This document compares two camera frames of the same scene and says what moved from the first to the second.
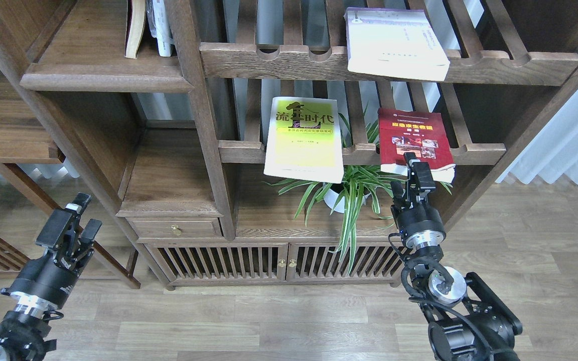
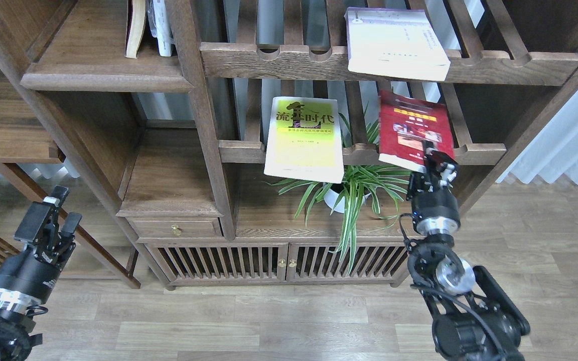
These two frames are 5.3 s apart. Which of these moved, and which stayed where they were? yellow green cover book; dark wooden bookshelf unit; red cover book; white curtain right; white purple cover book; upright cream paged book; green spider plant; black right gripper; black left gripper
Moved: red cover book; black right gripper; black left gripper
Stayed: upright cream paged book; dark wooden bookshelf unit; white purple cover book; green spider plant; yellow green cover book; white curtain right
